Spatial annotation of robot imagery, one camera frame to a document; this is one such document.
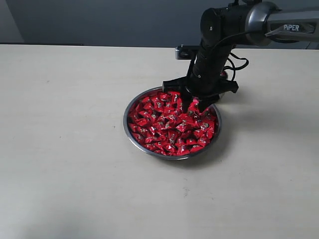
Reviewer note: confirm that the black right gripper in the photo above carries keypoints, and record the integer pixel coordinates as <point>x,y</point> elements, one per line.
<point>204,77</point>

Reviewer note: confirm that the red candy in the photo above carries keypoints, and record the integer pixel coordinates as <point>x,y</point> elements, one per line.
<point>194,105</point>

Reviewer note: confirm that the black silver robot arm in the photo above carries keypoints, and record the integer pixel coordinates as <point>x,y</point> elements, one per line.
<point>248,22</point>

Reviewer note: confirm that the stainless steel cup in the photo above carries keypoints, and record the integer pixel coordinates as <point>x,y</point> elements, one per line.
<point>225,74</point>

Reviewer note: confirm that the steel bowl of candies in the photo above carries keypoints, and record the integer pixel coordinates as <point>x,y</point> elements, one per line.
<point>154,123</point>

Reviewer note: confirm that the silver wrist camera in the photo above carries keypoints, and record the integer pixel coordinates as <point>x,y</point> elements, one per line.
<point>186,52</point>

